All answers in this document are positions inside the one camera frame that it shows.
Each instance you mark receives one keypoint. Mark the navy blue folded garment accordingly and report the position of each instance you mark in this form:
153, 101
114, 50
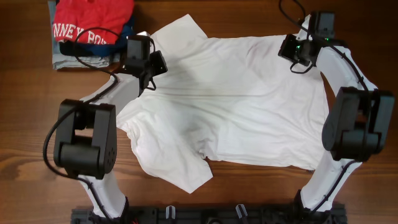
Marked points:
126, 31

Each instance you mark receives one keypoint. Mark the red folded t-shirt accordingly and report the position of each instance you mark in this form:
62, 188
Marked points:
96, 22

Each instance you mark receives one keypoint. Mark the grey rail clip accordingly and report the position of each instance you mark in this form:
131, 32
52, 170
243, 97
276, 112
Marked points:
241, 211
170, 212

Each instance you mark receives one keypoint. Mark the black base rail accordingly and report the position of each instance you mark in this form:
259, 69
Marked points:
224, 215

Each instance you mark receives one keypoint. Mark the left grey rail clip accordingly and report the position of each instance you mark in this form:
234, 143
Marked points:
170, 212

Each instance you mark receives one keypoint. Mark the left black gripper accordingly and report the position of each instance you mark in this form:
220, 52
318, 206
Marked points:
147, 79

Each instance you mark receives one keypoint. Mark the black folded garment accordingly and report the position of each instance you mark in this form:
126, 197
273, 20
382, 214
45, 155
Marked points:
70, 49

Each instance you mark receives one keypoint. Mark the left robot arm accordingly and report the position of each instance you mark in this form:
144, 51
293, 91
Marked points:
86, 136

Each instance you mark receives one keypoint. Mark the right grey rail clip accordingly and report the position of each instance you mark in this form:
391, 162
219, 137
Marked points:
241, 211

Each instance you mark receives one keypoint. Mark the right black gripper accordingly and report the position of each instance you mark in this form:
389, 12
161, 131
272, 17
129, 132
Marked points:
296, 58

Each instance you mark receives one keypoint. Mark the light grey folded jeans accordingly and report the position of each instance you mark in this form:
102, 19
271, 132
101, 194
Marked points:
63, 61

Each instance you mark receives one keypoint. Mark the white t-shirt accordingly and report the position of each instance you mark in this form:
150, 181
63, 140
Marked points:
229, 100

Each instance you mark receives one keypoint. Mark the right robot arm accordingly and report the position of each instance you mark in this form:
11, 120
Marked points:
356, 126

